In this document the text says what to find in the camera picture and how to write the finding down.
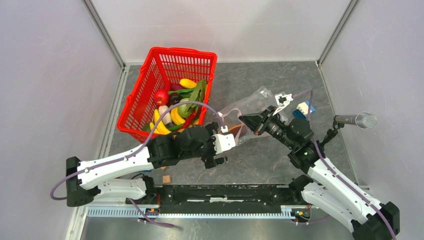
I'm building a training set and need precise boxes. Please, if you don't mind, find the small wooden cube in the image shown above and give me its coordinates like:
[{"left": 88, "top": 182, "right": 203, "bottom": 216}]
[{"left": 162, "top": 175, "right": 172, "bottom": 185}]

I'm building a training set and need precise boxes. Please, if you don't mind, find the black microphone stand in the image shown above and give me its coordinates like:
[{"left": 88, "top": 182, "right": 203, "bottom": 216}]
[{"left": 319, "top": 120, "right": 345, "bottom": 148}]

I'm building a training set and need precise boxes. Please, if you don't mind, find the brown orange hot dog bun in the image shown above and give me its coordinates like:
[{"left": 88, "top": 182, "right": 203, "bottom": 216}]
[{"left": 228, "top": 124, "right": 251, "bottom": 140}]

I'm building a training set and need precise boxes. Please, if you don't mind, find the red chili pepper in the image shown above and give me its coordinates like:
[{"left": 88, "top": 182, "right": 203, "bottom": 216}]
[{"left": 181, "top": 108, "right": 201, "bottom": 129}]

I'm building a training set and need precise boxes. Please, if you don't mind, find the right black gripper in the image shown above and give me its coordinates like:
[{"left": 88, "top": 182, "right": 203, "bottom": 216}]
[{"left": 238, "top": 105, "right": 296, "bottom": 150}]

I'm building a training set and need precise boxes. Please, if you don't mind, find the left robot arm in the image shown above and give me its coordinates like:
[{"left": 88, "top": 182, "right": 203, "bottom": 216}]
[{"left": 65, "top": 122, "right": 236, "bottom": 207}]

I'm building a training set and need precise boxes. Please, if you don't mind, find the silver microphone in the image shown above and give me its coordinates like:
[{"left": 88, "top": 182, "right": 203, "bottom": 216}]
[{"left": 334, "top": 112, "right": 377, "bottom": 129}]

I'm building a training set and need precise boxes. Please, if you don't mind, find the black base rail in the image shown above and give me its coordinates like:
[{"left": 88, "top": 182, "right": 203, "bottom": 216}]
[{"left": 134, "top": 184, "right": 307, "bottom": 214}]

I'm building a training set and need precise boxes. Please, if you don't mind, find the yellow banana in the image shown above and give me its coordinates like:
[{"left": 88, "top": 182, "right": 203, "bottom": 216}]
[{"left": 153, "top": 109, "right": 171, "bottom": 135}]

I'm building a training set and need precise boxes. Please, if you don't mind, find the clear zip top bag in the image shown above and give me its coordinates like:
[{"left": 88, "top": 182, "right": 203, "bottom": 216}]
[{"left": 218, "top": 86, "right": 278, "bottom": 146}]

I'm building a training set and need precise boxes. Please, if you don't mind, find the white mushroom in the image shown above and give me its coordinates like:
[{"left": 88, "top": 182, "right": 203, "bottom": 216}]
[{"left": 158, "top": 105, "right": 172, "bottom": 125}]

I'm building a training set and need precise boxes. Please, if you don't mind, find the pale green cabbage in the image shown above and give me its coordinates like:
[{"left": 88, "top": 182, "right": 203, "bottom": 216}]
[{"left": 177, "top": 104, "right": 194, "bottom": 119}]

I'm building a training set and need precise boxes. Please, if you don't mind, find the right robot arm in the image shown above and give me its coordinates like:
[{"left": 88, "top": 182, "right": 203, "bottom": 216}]
[{"left": 239, "top": 106, "right": 400, "bottom": 240}]

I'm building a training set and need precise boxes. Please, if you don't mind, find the long green pepper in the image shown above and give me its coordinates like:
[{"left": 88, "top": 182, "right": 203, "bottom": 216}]
[{"left": 167, "top": 88, "right": 194, "bottom": 95}]

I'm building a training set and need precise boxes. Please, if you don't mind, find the dark purple plum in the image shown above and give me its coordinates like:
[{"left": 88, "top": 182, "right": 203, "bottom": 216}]
[{"left": 168, "top": 92, "right": 183, "bottom": 105}]

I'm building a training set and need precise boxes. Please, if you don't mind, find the green leafy vegetable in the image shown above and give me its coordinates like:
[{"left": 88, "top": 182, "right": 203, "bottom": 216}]
[{"left": 187, "top": 79, "right": 207, "bottom": 114}]

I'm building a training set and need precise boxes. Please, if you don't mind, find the purple sweet potato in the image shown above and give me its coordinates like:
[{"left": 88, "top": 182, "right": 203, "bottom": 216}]
[{"left": 170, "top": 83, "right": 185, "bottom": 91}]

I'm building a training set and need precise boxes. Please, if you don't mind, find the blue white toy block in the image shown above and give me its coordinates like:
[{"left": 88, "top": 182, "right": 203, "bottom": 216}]
[{"left": 292, "top": 100, "right": 316, "bottom": 120}]

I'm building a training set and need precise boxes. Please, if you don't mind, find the red plastic basket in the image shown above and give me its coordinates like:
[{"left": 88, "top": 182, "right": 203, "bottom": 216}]
[{"left": 117, "top": 46, "right": 218, "bottom": 143}]

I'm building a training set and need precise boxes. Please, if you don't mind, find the red apple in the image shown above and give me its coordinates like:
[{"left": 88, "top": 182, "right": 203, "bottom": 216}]
[{"left": 153, "top": 89, "right": 169, "bottom": 106}]

